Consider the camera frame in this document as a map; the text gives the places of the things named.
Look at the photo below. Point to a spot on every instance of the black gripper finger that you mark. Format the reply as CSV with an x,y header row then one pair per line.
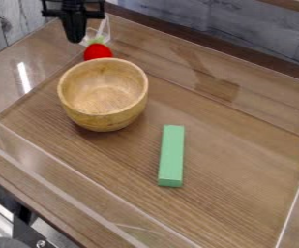
x,y
67,25
81,24

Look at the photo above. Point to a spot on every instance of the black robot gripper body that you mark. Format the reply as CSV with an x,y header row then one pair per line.
x,y
58,8

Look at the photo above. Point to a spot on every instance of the red plush strawberry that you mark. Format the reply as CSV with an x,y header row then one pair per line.
x,y
97,50

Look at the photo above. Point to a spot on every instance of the light wooden bowl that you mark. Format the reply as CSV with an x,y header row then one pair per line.
x,y
103,93

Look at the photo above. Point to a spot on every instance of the clear acrylic tray walls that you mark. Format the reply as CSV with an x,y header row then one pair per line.
x,y
91,182

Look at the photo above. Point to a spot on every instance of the green rectangular block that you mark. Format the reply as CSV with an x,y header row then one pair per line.
x,y
171,158

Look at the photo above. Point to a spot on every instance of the clear acrylic corner bracket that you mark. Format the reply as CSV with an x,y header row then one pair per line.
x,y
98,35

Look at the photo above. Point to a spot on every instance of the black table frame bracket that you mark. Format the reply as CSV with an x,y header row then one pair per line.
x,y
17,232

